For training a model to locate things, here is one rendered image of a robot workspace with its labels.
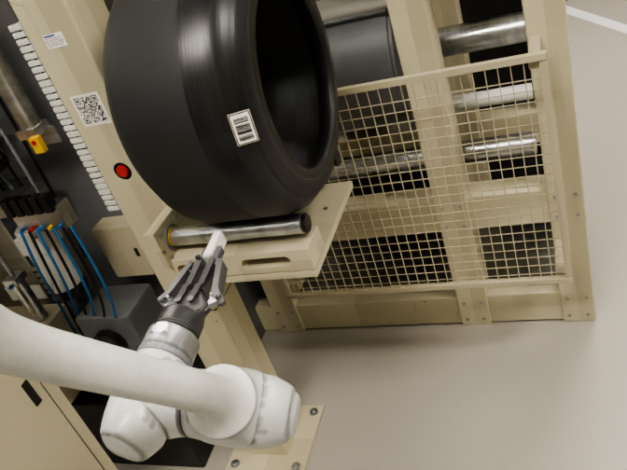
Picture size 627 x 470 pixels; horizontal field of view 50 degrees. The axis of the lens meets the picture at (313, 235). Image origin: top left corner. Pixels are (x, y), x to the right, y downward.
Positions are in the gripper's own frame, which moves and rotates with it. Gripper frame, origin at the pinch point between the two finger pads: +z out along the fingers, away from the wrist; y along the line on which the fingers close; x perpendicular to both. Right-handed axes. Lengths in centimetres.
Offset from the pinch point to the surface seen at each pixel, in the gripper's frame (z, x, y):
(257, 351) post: 28, 68, 28
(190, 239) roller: 18.2, 13.2, 19.5
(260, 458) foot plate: 13, 102, 37
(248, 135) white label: 11.1, -16.1, -10.4
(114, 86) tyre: 14.8, -28.7, 13.1
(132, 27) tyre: 21.4, -35.8, 8.1
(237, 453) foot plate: 14, 103, 46
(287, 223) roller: 19.1, 12.0, -5.1
